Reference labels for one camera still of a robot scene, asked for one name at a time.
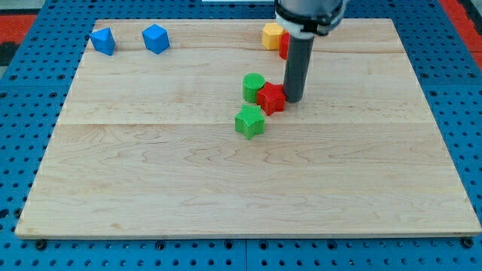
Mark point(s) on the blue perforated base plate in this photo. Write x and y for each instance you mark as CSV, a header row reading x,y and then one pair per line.
x,y
36,82

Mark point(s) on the wooden board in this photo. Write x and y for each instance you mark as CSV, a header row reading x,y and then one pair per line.
x,y
145,145

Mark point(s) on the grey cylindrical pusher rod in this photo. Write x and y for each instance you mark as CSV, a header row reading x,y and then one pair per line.
x,y
296,68

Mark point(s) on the red star block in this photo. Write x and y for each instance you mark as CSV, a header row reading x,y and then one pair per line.
x,y
271,98

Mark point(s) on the yellow hexagon block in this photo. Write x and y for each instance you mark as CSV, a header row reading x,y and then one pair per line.
x,y
271,34

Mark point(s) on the green star block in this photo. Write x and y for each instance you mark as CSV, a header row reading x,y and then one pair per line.
x,y
250,121

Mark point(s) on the green cylinder block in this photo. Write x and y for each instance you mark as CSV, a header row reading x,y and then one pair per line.
x,y
252,83

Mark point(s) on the red circle block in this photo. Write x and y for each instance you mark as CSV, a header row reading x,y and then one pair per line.
x,y
284,45

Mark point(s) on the blue cube block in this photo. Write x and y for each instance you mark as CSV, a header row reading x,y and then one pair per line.
x,y
156,39

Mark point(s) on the blue triangle block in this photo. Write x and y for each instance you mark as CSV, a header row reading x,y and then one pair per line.
x,y
103,41

